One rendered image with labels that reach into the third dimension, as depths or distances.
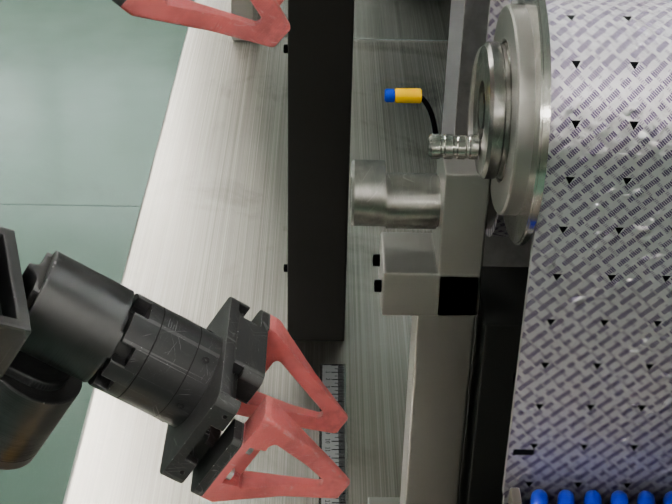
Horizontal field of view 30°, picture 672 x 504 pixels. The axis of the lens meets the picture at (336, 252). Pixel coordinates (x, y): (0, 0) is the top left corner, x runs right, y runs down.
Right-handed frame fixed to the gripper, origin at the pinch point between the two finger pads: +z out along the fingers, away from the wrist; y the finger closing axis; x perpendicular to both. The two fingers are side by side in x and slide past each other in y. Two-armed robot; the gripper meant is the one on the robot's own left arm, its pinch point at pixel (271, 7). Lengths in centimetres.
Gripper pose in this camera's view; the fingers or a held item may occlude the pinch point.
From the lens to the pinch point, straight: 66.9
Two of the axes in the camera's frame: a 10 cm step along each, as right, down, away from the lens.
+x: 6.6, -6.5, -3.8
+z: 7.5, 5.6, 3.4
